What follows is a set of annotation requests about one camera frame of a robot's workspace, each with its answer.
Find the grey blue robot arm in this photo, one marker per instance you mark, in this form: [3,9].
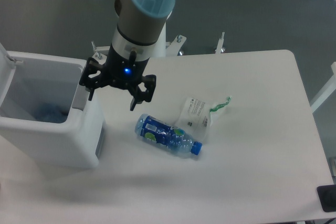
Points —
[138,29]

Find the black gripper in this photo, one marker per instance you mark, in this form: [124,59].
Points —
[122,73]

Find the clear plastic bag green strip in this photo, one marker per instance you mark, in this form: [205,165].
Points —
[197,116]

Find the black device at table edge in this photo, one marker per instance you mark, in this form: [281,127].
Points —
[327,197]

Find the blue plastic water bottle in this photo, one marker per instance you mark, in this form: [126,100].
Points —
[168,138]

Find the white metal base frame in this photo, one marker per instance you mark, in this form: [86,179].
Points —
[173,45]

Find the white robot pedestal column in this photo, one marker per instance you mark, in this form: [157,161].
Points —
[158,50]

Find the white plastic trash can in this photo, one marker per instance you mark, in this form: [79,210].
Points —
[46,113]

